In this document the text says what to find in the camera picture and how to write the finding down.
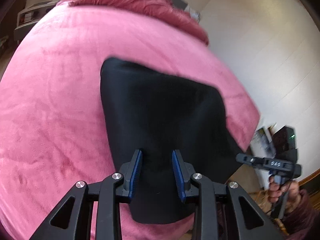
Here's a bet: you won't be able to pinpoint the black embroidered pants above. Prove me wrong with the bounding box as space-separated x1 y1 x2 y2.
100 57 241 224

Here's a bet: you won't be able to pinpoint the person right hand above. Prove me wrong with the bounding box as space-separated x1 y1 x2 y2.
268 176 301 204

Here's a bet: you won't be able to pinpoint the pink bed sheet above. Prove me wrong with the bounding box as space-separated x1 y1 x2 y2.
1 2 260 239

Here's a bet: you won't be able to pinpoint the dark grey headboard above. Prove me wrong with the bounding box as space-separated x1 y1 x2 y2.
171 0 188 10

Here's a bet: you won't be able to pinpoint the dark pink duvet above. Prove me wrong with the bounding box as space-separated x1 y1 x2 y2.
55 0 209 46

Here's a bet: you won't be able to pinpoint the white low bedside shelf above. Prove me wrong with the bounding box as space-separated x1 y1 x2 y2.
14 1 57 42

